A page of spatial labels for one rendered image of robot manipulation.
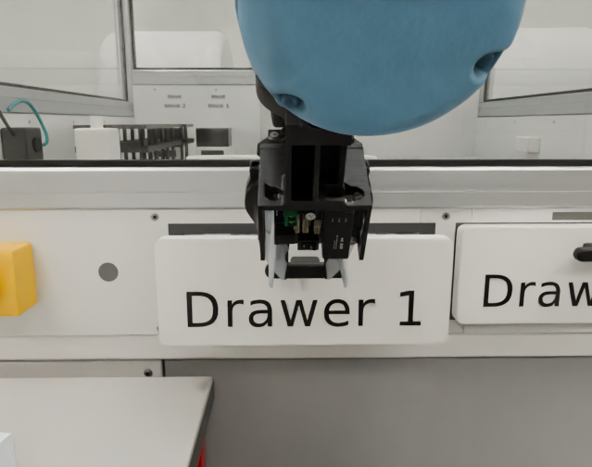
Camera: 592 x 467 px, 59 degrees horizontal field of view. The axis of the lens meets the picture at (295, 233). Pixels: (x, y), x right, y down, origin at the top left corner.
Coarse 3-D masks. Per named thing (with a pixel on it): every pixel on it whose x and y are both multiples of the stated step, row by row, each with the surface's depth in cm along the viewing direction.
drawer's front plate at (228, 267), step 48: (192, 240) 50; (240, 240) 50; (384, 240) 51; (432, 240) 51; (192, 288) 51; (240, 288) 51; (288, 288) 51; (336, 288) 52; (384, 288) 52; (432, 288) 52; (192, 336) 52; (240, 336) 52; (288, 336) 53; (336, 336) 53; (384, 336) 53; (432, 336) 53
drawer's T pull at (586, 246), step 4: (584, 244) 56; (588, 244) 56; (576, 248) 54; (580, 248) 53; (584, 248) 53; (588, 248) 53; (576, 252) 53; (580, 252) 53; (584, 252) 53; (588, 252) 53; (576, 256) 53; (580, 256) 53; (584, 256) 53; (588, 256) 53; (580, 260) 53; (584, 260) 53; (588, 260) 53
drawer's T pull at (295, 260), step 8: (288, 264) 47; (296, 264) 47; (304, 264) 47; (312, 264) 47; (320, 264) 47; (288, 272) 47; (296, 272) 47; (304, 272) 47; (312, 272) 47; (320, 272) 47
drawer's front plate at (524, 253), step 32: (480, 224) 57; (512, 224) 57; (544, 224) 57; (576, 224) 57; (480, 256) 57; (512, 256) 57; (544, 256) 57; (480, 288) 57; (512, 288) 58; (544, 288) 58; (576, 288) 58; (480, 320) 58; (512, 320) 58; (544, 320) 58; (576, 320) 58
